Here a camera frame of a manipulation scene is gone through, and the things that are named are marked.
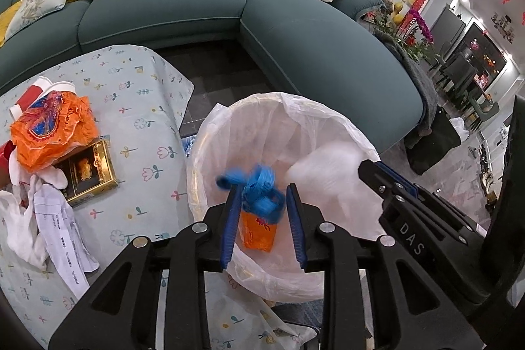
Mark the green chair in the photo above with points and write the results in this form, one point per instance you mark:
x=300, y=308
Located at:
x=484, y=108

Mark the red and white paper cup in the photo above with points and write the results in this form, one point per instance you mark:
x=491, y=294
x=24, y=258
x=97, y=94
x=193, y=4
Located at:
x=30, y=93

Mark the gold and black box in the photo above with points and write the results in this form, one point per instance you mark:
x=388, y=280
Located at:
x=92, y=173

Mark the orange snack wrapper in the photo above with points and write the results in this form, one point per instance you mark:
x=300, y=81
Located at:
x=258, y=233

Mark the white crumpled tissue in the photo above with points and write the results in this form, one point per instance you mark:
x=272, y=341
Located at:
x=49, y=175

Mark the white printed paper receipt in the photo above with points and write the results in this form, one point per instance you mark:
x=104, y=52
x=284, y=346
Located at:
x=61, y=235

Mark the black bag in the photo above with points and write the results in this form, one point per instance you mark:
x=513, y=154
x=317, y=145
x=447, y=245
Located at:
x=434, y=145

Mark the teal sofa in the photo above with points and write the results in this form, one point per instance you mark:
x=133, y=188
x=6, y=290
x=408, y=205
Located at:
x=287, y=46

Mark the grey blanket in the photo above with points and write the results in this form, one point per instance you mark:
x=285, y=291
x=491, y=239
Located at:
x=414, y=79

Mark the trash bin with white liner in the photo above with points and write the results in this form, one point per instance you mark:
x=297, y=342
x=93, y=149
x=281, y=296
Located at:
x=262, y=120

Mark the floral tablecloth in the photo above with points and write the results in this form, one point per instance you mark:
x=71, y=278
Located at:
x=139, y=108

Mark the blue plastic wrapper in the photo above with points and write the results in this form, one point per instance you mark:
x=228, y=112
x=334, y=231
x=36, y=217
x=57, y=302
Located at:
x=262, y=180

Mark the red packet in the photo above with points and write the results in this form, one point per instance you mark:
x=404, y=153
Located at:
x=6, y=155

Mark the small yellow cushion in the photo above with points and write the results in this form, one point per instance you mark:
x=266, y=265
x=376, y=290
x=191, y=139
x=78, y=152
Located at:
x=8, y=22

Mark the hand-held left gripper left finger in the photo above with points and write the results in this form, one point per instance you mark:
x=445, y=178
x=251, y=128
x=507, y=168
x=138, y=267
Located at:
x=231, y=227

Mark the orange plastic bag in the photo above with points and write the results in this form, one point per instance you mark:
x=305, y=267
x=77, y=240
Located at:
x=49, y=132

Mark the white plastic bag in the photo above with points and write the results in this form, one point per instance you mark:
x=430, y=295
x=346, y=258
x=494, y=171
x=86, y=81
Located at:
x=20, y=227

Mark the dark dining chairs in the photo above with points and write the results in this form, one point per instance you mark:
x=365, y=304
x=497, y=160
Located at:
x=455, y=71

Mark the white shopping bag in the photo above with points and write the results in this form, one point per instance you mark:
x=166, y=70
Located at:
x=459, y=128

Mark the grey embroidered cushion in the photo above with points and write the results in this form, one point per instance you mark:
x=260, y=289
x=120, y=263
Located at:
x=41, y=1

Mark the purple orchid plant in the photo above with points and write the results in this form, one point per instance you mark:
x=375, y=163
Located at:
x=422, y=26

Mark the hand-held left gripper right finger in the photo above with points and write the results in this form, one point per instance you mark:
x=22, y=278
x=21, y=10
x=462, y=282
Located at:
x=296, y=227

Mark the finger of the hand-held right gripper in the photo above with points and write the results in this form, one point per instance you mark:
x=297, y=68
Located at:
x=410, y=233
x=371, y=173

